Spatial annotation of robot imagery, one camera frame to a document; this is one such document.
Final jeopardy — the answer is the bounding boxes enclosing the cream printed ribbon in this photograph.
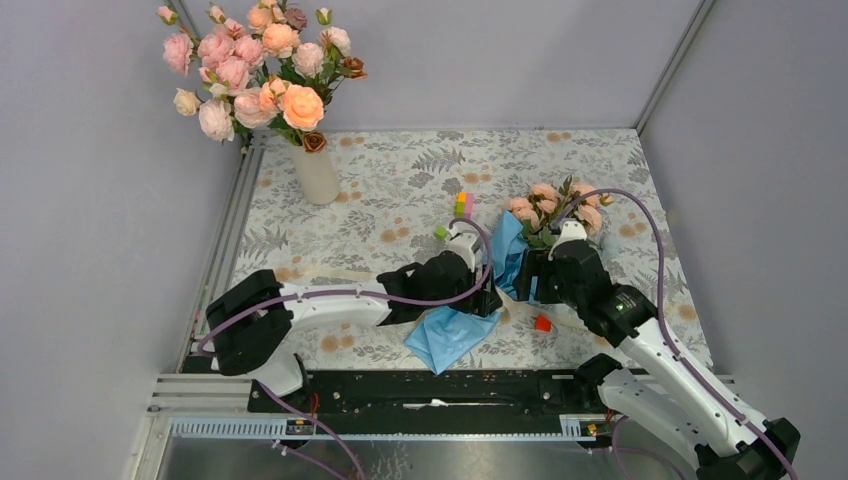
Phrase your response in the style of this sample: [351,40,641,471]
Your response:
[291,264,598,333]

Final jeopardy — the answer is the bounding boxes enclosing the flower bouquet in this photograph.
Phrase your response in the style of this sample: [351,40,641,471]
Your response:
[405,177,613,374]

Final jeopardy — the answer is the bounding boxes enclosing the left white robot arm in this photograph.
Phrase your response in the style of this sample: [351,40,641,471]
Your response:
[197,251,502,411]

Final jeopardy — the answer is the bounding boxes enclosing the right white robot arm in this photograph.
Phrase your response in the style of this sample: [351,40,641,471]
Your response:
[513,240,800,479]

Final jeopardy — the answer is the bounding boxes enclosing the white ceramic vase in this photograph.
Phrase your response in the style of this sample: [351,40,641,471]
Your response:
[289,146,340,205]

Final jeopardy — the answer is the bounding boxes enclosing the red block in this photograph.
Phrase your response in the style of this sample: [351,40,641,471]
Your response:
[534,314,553,333]

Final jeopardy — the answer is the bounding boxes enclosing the stacked coloured toy blocks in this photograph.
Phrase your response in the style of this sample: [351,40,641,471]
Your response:
[454,191,475,219]

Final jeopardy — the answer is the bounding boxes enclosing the pink and peach rose bunch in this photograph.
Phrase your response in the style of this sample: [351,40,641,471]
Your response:
[156,1,367,154]

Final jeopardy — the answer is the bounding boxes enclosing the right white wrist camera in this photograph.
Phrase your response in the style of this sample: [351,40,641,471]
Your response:
[548,219,588,260]

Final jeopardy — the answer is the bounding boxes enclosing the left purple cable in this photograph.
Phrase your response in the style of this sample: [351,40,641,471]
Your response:
[195,217,496,480]

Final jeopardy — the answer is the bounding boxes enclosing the purple cable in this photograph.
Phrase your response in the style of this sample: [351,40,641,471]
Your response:
[553,188,800,480]
[195,217,496,480]

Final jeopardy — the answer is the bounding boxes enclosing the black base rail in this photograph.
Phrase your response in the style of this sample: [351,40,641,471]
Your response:
[284,369,618,437]

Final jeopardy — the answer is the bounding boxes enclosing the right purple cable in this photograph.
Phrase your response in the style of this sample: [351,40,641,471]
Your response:
[553,188,800,480]

